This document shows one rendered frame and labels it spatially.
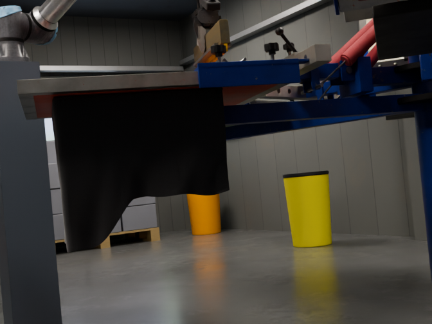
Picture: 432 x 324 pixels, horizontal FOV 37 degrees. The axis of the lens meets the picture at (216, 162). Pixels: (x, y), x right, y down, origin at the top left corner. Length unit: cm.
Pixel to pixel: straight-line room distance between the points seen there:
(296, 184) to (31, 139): 361
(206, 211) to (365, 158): 249
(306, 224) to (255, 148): 237
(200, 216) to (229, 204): 65
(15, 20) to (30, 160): 54
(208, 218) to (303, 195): 255
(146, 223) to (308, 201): 272
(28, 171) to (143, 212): 542
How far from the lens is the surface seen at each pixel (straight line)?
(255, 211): 809
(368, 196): 644
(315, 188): 577
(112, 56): 917
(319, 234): 581
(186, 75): 179
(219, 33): 196
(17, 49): 259
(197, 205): 809
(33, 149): 252
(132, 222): 782
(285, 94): 263
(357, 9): 189
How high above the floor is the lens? 69
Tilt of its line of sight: 2 degrees up
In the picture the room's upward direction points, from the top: 5 degrees counter-clockwise
